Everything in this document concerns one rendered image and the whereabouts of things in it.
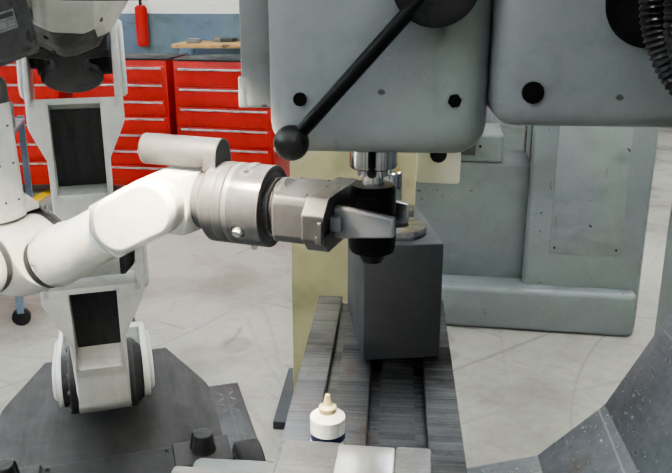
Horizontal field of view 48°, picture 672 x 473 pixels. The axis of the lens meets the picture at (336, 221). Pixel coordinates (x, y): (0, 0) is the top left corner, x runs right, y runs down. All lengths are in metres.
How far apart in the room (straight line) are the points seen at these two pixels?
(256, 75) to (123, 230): 0.23
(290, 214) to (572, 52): 0.31
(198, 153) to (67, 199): 0.60
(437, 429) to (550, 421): 1.86
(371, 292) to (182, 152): 0.43
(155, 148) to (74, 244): 0.16
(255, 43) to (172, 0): 9.41
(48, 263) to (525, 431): 2.10
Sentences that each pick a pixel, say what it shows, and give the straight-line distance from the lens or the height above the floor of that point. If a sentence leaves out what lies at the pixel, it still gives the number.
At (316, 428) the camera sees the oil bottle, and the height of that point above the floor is 0.98.
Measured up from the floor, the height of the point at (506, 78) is 1.38.
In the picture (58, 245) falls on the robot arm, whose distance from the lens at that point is 0.94.
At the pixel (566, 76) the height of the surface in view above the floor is 1.38.
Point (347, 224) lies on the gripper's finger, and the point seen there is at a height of 1.23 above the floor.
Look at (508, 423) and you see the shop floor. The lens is 2.83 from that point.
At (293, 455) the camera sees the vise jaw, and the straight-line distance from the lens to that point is 0.78.
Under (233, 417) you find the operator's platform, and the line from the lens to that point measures 2.04.
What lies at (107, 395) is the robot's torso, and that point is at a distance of 1.64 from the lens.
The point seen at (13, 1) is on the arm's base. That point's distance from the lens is 1.01.
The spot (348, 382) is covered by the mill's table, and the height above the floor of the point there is 0.90.
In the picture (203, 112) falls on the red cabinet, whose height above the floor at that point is 0.64.
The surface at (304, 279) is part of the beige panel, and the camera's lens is 2.66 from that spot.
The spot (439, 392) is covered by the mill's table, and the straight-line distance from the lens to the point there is 1.12.
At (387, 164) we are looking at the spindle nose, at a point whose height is 1.29.
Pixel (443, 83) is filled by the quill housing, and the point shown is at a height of 1.37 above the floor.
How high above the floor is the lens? 1.45
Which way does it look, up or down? 17 degrees down
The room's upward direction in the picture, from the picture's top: straight up
